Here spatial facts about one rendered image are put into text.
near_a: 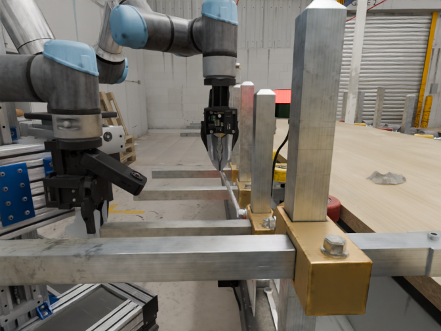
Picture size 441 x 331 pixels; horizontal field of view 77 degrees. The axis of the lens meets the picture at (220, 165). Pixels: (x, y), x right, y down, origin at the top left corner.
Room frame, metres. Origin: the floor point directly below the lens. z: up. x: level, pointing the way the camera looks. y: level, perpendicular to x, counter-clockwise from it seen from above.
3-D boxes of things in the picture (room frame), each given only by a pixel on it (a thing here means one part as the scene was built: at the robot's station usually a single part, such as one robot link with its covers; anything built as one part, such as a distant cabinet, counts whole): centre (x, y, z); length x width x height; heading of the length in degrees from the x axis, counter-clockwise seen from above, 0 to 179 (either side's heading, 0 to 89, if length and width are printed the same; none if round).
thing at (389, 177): (0.63, -0.39, 0.91); 0.09 x 0.07 x 0.02; 85
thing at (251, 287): (0.56, -0.06, 0.75); 0.26 x 0.01 x 0.10; 2
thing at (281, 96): (0.53, -0.13, 1.10); 0.06 x 0.06 x 0.02
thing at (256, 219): (0.51, -0.08, 0.85); 0.13 x 0.06 x 0.05; 2
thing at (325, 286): (0.26, -0.09, 0.95); 0.13 x 0.06 x 0.05; 2
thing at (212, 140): (0.63, 0.02, 0.97); 0.06 x 0.03 x 0.09; 2
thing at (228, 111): (0.63, 0.00, 1.07); 0.09 x 0.08 x 0.12; 2
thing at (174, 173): (0.98, 0.03, 0.82); 0.43 x 0.03 x 0.04; 92
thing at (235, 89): (1.03, -0.06, 0.90); 0.03 x 0.03 x 0.48; 2
